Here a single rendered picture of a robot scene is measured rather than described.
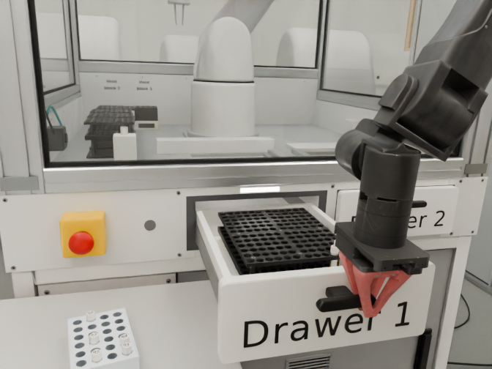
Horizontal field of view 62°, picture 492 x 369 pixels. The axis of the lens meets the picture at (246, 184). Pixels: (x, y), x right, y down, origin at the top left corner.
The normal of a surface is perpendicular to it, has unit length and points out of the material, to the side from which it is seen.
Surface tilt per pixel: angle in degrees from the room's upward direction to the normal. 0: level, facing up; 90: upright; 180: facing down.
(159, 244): 90
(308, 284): 90
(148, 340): 0
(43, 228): 90
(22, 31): 90
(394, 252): 2
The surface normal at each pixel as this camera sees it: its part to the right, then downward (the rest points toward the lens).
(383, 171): -0.50, 0.23
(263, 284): 0.25, 0.27
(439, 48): -0.85, -0.44
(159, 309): 0.04, -0.96
